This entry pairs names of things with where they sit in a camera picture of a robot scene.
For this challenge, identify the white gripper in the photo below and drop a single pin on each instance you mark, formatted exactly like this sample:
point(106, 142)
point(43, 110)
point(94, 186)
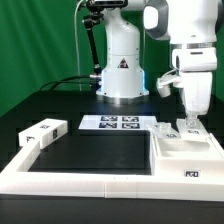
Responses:
point(195, 67)

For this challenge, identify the white cabinet door with knob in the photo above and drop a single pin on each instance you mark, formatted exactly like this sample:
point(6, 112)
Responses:
point(163, 130)

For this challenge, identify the white cabinet body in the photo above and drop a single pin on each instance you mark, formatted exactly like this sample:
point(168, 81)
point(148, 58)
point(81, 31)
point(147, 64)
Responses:
point(175, 157)

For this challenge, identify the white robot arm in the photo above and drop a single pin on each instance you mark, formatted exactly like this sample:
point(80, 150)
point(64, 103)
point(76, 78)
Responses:
point(182, 33)

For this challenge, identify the white cabinet top block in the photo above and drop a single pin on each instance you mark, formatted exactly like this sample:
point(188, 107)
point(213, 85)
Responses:
point(46, 132)

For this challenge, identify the white marker base plate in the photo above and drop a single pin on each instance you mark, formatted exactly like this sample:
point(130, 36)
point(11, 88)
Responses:
point(116, 122)

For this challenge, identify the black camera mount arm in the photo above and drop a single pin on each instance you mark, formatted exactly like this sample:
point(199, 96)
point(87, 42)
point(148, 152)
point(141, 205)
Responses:
point(93, 40)

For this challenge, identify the white U-shaped frame fence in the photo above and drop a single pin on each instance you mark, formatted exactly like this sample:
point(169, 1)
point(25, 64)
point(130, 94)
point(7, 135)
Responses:
point(17, 179)

